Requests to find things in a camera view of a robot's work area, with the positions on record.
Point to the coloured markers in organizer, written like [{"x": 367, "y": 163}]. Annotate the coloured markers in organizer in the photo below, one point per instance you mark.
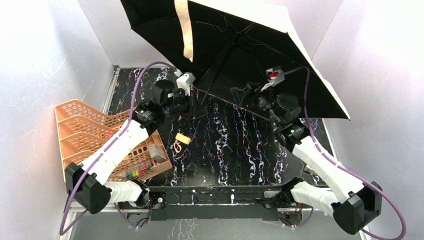
[{"x": 139, "y": 173}]

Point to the orange plastic file organizer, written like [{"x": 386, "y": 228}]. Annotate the orange plastic file organizer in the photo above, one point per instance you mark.
[{"x": 82, "y": 130}]

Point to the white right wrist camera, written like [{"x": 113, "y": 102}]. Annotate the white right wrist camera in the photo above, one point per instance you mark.
[{"x": 275, "y": 76}]

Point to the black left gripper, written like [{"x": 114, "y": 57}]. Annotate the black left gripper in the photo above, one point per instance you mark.
[{"x": 192, "y": 105}]

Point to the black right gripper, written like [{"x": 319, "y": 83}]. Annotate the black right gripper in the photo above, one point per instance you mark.
[{"x": 253, "y": 95}]

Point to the grey box in organizer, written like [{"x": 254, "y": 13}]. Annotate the grey box in organizer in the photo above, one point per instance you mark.
[{"x": 157, "y": 153}]

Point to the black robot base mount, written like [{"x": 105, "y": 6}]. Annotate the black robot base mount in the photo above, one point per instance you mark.
[{"x": 218, "y": 202}]

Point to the white box with red label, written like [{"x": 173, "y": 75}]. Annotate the white box with red label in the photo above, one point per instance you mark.
[{"x": 308, "y": 169}]

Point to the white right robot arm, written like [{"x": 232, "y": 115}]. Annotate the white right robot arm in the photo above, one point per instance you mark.
[{"x": 351, "y": 202}]

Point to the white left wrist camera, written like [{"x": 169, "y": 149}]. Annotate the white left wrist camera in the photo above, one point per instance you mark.
[{"x": 185, "y": 82}]

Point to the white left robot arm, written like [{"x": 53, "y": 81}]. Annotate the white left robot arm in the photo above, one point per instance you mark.
[{"x": 88, "y": 183}]

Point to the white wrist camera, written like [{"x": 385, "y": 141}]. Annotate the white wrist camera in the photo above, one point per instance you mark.
[
  {"x": 275, "y": 76},
  {"x": 185, "y": 82}
]

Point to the beige and black folding umbrella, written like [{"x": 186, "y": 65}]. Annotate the beige and black folding umbrella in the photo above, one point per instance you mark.
[{"x": 228, "y": 43}]

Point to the aluminium frame rail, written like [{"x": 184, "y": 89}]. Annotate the aluminium frame rail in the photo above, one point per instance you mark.
[{"x": 210, "y": 222}]

